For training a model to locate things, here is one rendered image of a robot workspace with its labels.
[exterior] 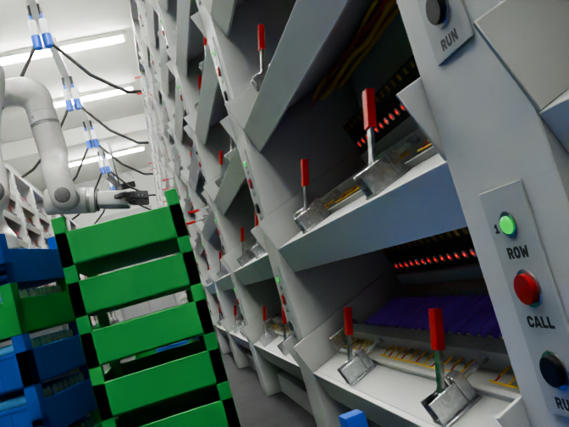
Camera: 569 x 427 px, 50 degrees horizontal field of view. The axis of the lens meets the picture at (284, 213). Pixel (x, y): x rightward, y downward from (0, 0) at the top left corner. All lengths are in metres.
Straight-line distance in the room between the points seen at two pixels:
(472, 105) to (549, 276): 0.10
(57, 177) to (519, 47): 1.78
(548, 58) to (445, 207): 0.14
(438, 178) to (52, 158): 1.74
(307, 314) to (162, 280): 0.24
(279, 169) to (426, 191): 0.58
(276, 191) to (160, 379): 0.34
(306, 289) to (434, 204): 0.56
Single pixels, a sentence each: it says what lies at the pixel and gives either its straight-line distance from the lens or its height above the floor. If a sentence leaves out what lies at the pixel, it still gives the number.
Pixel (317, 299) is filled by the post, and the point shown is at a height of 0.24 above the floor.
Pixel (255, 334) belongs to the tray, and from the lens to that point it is 1.66.
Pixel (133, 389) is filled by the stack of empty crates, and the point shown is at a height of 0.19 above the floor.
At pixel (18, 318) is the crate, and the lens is 1.03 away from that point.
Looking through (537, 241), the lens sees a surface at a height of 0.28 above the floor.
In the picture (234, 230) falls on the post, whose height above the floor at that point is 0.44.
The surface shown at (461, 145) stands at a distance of 0.36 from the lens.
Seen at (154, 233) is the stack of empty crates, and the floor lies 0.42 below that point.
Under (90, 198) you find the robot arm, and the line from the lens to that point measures 2.04.
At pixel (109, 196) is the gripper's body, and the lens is 2.03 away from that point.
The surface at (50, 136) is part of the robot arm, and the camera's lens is 2.10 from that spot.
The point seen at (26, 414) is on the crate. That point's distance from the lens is 1.04.
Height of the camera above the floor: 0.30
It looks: 5 degrees up
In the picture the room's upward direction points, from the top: 16 degrees counter-clockwise
